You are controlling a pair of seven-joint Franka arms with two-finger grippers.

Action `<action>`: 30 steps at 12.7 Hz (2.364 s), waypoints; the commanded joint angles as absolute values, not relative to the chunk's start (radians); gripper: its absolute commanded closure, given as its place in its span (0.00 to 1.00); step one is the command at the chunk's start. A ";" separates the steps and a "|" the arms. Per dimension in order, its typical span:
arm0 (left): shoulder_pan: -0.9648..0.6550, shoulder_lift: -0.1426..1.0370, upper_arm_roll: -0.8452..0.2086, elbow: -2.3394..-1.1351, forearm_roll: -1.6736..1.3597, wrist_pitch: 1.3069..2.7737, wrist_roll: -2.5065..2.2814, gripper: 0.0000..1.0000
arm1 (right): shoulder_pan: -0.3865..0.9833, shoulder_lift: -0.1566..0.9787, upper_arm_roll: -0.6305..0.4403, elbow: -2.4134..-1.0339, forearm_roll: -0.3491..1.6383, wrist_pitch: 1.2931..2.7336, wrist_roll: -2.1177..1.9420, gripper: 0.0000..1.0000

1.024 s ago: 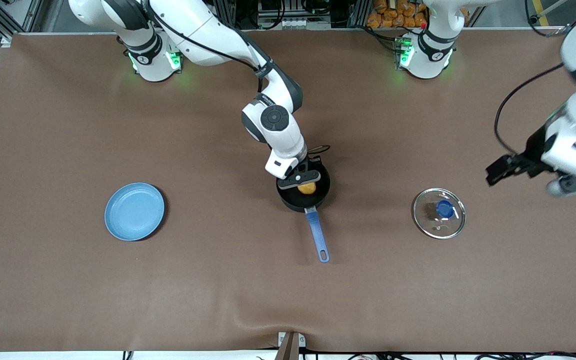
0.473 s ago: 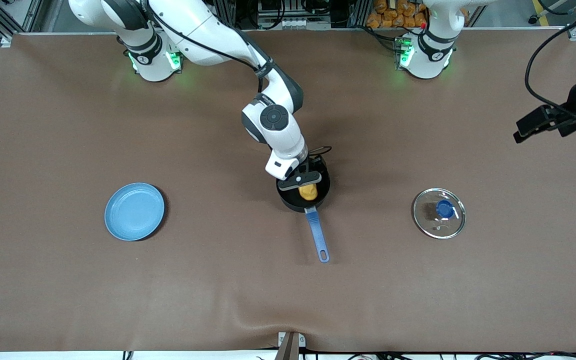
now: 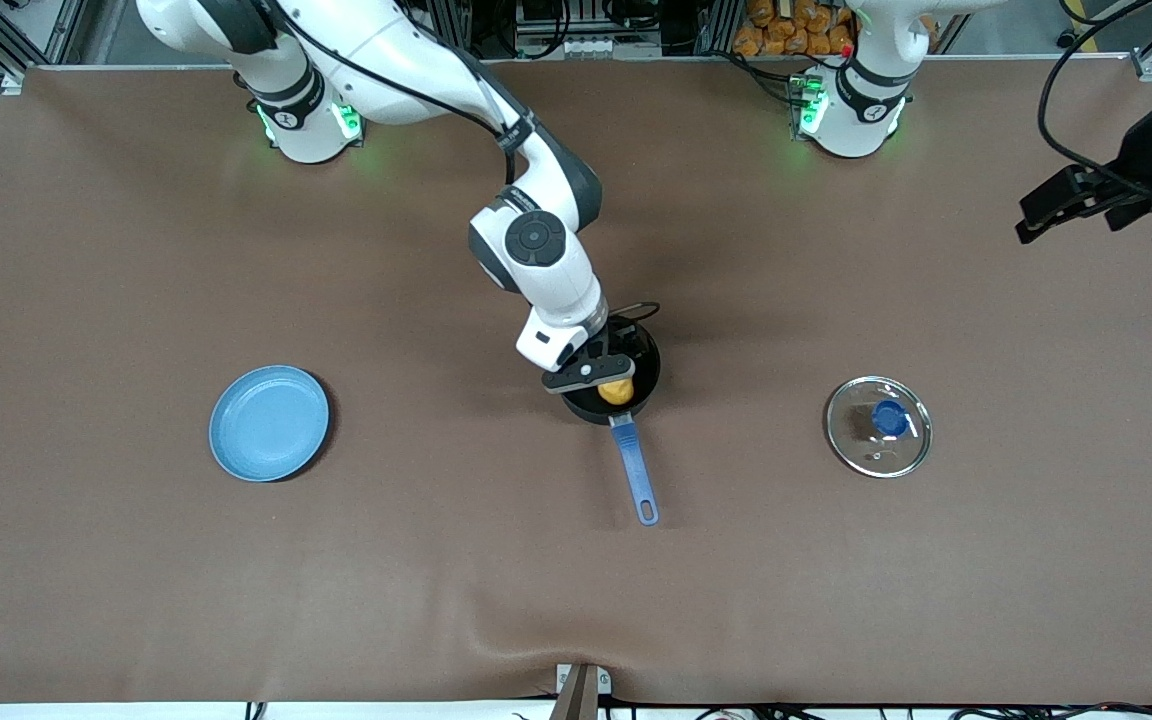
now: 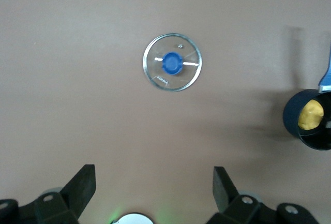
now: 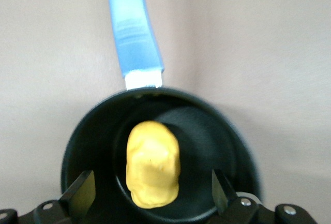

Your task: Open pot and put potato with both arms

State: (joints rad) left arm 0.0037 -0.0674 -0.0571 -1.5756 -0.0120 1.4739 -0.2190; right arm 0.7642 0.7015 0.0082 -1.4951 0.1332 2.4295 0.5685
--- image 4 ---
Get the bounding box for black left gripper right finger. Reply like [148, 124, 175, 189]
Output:
[206, 166, 319, 224]

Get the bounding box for dark pot with blue handle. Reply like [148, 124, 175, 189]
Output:
[282, 44, 331, 152]

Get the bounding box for brown table mat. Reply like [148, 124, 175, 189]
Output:
[0, 0, 331, 224]

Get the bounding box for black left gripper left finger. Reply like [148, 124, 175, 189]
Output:
[0, 164, 96, 224]

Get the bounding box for yellow potato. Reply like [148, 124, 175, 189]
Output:
[297, 99, 325, 131]

